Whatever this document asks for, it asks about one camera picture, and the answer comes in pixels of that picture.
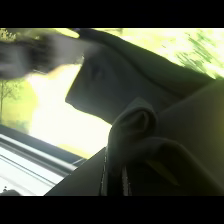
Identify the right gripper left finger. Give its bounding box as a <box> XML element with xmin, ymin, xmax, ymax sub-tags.
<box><xmin>99</xmin><ymin>148</ymin><xmax>125</xmax><ymax>197</ymax></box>

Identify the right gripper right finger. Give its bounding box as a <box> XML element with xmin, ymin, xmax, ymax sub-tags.
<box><xmin>123</xmin><ymin>164</ymin><xmax>154</xmax><ymax>197</ymax></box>

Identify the black garment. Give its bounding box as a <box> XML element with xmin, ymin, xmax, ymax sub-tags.
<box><xmin>44</xmin><ymin>28</ymin><xmax>224</xmax><ymax>197</ymax></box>

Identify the silver frame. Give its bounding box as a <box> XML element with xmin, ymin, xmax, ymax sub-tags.
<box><xmin>0</xmin><ymin>134</ymin><xmax>79</xmax><ymax>197</ymax></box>

